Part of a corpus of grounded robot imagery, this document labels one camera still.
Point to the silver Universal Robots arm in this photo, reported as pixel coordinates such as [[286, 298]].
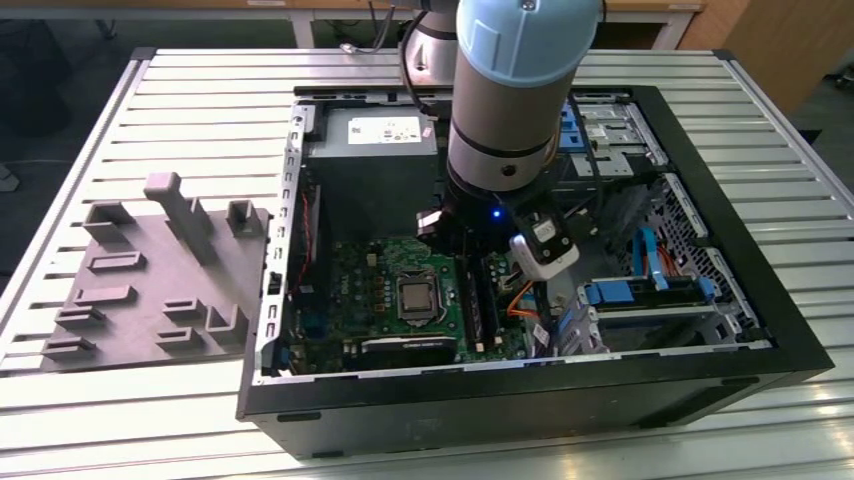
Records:
[[514, 75]]

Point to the black RAM slot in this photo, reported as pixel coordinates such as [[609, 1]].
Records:
[[467, 300]]

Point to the silver CPU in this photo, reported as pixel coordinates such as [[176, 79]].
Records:
[[416, 296]]

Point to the green motherboard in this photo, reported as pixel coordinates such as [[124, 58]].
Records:
[[360, 260]]

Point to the grey power supply unit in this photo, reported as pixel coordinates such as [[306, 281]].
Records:
[[360, 175]]

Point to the blue plastic drive latch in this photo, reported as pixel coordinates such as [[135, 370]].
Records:
[[572, 135]]

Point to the black graphics card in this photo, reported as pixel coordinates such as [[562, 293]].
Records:
[[407, 352]]

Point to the metal optical drive cage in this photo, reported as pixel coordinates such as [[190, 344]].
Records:
[[627, 140]]

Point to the metal disk bay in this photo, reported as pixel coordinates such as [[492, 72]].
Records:
[[654, 312]]

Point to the hard disk in blue carrier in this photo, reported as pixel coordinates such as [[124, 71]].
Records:
[[667, 295]]

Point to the black open PC case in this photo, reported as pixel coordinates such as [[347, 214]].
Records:
[[467, 410]]

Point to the grey plastic parts rack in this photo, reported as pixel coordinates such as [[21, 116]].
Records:
[[167, 280]]

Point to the white-framed wooden desk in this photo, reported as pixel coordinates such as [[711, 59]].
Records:
[[674, 25]]

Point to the brown wooden cabinet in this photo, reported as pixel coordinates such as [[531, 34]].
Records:
[[787, 50]]

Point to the grey chair base foot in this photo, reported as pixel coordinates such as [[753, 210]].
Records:
[[7, 180]]

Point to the silver rounded wrist camera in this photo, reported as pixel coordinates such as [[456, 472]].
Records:
[[543, 260]]

